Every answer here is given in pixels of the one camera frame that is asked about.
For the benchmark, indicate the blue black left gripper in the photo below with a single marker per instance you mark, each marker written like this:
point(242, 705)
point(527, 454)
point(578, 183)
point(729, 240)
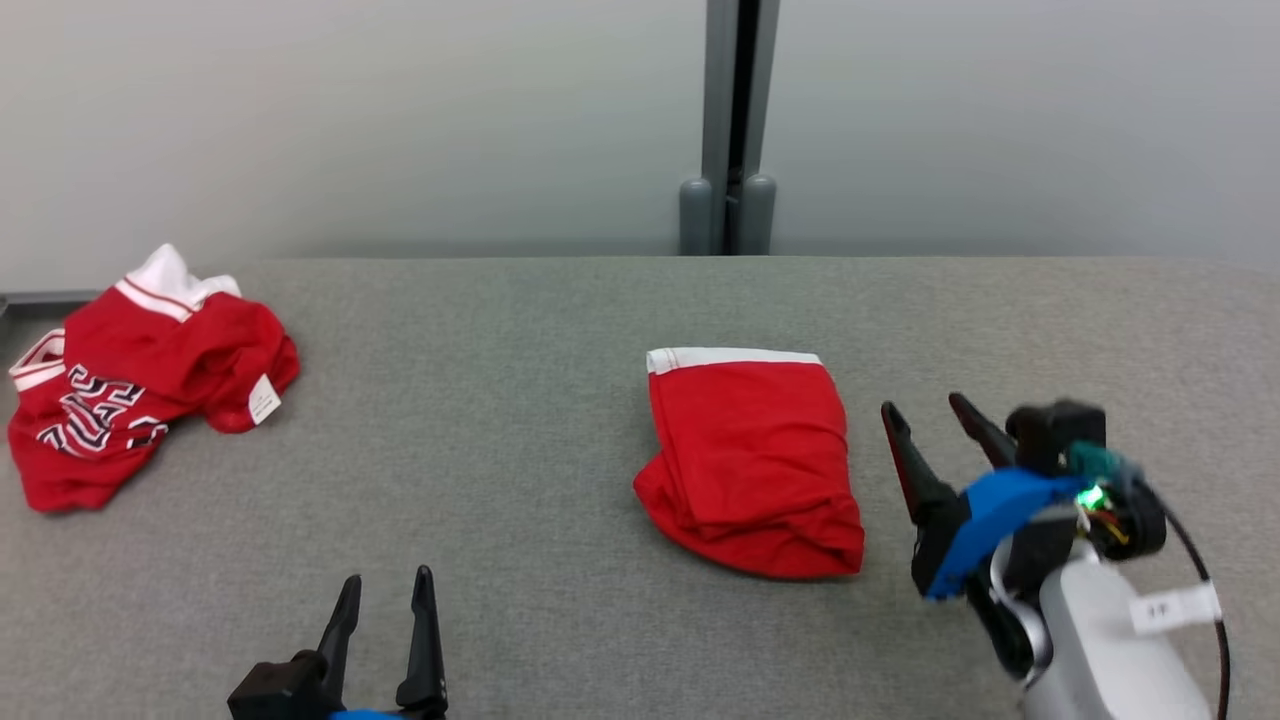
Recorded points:
point(365, 715)

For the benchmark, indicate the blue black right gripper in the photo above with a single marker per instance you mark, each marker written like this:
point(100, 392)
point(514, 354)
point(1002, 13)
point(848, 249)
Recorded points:
point(990, 510)

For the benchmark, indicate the red shorts white waistband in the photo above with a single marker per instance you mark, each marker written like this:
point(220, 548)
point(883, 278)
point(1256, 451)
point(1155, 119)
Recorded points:
point(750, 450)

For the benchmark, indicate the red jersey white sleeves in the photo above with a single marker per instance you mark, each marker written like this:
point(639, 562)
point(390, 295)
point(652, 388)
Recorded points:
point(150, 350)

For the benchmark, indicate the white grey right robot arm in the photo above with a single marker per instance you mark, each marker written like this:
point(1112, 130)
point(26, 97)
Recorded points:
point(1100, 650)

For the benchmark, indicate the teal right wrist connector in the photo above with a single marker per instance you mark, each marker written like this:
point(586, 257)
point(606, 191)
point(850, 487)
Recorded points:
point(1100, 462)

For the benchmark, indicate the white paper label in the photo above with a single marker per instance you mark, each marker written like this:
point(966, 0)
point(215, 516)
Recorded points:
point(1170, 610)

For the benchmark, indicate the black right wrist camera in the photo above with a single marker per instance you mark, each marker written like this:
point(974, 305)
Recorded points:
point(1055, 430)

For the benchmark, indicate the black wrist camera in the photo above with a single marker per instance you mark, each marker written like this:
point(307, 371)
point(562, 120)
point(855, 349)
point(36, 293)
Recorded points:
point(280, 690)
point(1055, 430)

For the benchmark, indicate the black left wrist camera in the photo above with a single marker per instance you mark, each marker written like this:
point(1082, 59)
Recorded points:
point(280, 690)

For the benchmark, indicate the grey cylinder post foot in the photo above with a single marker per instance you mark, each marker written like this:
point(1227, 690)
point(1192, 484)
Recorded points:
point(696, 220)
point(758, 220)

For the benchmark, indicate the grey partition post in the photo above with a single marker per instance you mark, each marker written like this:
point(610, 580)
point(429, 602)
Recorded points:
point(715, 100)

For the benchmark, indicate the grey floor rail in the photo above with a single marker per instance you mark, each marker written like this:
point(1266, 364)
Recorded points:
point(40, 298)

